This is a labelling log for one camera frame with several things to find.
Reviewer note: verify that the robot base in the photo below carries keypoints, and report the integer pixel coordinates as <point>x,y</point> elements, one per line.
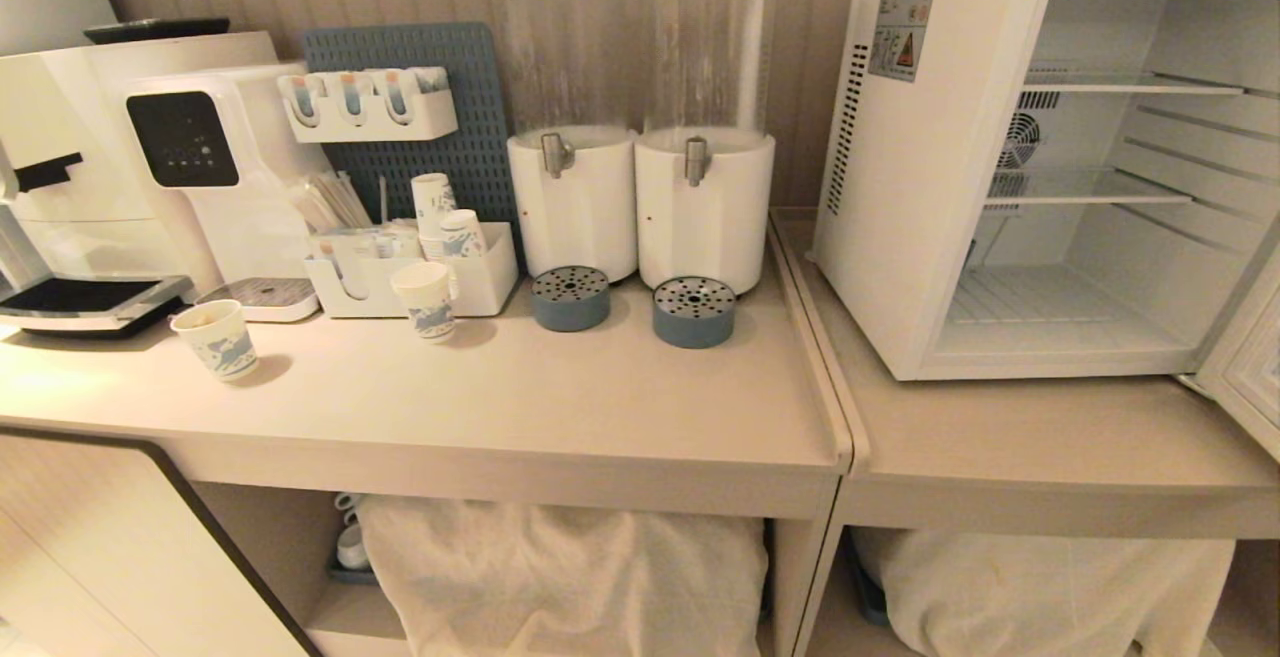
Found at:
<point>110,557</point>

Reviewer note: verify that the white blue paper cup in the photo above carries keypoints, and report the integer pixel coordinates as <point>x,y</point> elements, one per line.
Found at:
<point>428,299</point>
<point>465,234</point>
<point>218,339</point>

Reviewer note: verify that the white mini fridge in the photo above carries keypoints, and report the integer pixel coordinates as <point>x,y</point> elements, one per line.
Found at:
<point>900,237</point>

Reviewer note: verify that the white mini fridge door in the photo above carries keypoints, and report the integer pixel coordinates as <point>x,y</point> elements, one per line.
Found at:
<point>1245,367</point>

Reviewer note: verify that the blue round drip tray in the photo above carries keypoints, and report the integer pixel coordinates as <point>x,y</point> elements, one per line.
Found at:
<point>694,312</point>
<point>571,298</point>

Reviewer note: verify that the white beverage dispenser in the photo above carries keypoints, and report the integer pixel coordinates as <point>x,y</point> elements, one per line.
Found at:
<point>704,217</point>
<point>572,207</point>

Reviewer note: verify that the white condiment organizer tray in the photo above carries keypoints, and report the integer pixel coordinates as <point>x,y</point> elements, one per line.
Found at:
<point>490,282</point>

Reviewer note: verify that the white counter table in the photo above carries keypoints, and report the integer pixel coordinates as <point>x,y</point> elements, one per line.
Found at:
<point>1000,447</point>
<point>480,397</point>

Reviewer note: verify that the blue pegboard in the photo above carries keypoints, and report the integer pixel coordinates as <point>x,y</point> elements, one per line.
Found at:
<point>480,152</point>

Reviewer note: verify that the stack of paper cups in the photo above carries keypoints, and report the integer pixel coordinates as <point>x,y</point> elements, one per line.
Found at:
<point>432,207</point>

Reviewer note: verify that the white cloth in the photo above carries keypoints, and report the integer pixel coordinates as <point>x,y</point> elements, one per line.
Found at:
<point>1040,592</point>
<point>560,577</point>

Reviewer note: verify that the white pegboard shelf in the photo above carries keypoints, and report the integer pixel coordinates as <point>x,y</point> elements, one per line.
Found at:
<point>370,117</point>

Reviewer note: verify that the white water dispenser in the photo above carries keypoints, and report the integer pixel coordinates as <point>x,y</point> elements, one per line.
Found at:
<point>240,207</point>

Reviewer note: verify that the black flat tray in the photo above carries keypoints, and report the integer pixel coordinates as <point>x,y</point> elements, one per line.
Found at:
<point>155,29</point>

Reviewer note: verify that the white coffee machine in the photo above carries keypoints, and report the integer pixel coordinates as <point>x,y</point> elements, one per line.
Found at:
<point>70,217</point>

